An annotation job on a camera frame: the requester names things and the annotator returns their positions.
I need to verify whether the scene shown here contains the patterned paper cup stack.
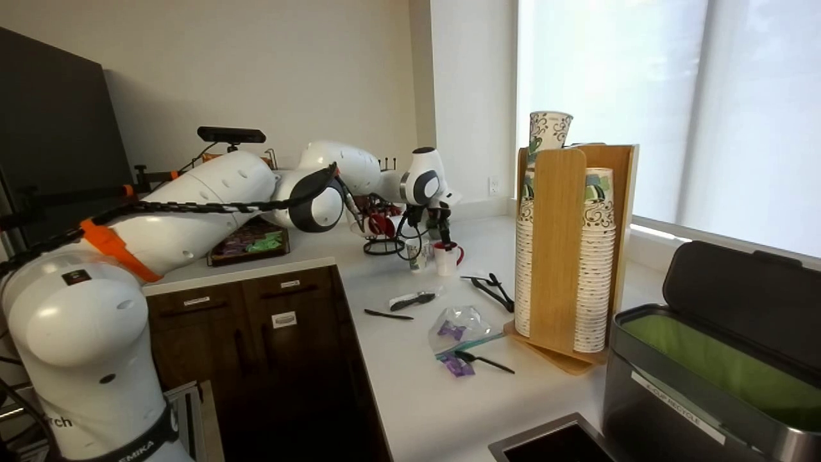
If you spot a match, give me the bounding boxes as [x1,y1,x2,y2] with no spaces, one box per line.
[513,164,538,340]
[572,164,618,356]

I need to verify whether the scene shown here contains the white window blind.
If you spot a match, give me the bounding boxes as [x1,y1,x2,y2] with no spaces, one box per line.
[515,0,821,259]

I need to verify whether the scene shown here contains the black camera on stand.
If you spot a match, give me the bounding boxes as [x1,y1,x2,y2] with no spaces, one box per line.
[124,124,270,201]

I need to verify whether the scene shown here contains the stainless steel trash bin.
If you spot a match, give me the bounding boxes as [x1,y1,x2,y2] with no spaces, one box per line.
[600,304,821,462]

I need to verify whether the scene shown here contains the wrapped black cutlery packet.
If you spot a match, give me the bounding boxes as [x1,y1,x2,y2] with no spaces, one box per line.
[387,290,440,313]

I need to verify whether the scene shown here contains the tall patterned paper cup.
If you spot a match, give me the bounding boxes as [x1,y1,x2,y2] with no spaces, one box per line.
[527,109,577,154]

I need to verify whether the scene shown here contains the black countertop sink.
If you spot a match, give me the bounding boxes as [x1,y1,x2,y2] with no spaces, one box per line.
[486,410,620,462]

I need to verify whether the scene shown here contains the clear plastic zip bag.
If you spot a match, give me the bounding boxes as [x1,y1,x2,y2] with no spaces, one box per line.
[425,304,509,361]

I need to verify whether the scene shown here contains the short patterned paper cup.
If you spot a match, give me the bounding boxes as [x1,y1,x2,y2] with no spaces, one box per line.
[404,240,434,277]

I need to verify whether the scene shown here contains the white mug red interior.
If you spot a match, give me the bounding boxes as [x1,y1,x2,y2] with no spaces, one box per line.
[431,241,470,277]

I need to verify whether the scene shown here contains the black plastic spoon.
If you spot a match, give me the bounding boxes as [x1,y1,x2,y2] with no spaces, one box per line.
[486,270,518,313]

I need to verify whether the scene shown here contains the hanging white red mug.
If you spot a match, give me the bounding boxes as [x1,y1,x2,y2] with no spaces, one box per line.
[365,211,405,243]

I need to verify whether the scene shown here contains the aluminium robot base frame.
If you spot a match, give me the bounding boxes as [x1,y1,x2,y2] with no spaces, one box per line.
[162,378,229,462]

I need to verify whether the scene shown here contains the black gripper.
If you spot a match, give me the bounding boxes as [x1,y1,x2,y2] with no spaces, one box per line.
[407,201,459,259]

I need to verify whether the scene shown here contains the large black monitor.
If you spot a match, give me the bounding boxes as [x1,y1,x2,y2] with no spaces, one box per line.
[0,23,139,255]

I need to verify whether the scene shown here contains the black trash bin lid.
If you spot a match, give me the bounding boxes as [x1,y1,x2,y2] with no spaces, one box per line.
[661,240,821,391]

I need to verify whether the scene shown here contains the purple small packet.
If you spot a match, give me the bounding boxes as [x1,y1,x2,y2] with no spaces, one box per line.
[441,352,477,383]

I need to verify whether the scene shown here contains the tiered snack organizer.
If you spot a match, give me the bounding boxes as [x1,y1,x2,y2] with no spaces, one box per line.
[209,213,293,270]

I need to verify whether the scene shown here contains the wooden cup dispenser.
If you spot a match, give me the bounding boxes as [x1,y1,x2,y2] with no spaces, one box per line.
[515,142,642,368]

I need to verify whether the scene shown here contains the black plastic knife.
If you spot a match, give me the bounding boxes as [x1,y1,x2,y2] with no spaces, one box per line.
[361,305,416,324]

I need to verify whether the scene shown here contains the black wire mug rack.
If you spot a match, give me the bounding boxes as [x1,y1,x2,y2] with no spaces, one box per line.
[357,193,410,259]

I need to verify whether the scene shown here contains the black plastic stirrer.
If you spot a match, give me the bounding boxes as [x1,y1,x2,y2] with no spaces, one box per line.
[452,346,518,378]

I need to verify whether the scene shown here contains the dark brown wooden cabinet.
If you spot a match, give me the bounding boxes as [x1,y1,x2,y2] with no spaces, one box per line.
[143,265,395,462]

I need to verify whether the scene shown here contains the green bin liner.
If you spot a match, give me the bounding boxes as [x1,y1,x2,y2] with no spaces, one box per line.
[620,311,821,431]

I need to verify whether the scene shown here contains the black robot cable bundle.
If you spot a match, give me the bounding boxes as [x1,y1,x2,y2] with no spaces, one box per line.
[0,164,345,236]

